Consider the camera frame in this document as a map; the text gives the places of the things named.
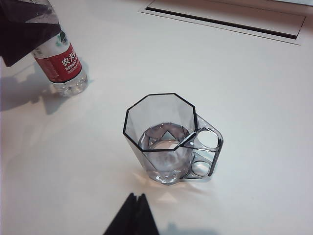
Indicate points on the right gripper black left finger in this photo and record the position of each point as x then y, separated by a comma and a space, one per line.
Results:
127, 220

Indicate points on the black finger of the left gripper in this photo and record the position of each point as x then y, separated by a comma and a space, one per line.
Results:
22, 7
22, 41

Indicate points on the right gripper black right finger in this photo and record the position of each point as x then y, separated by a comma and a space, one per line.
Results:
146, 220

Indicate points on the clear water bottle red label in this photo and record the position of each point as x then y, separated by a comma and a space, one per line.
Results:
66, 66

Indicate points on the grey transparent faceted mug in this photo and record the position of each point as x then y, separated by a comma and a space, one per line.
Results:
156, 161

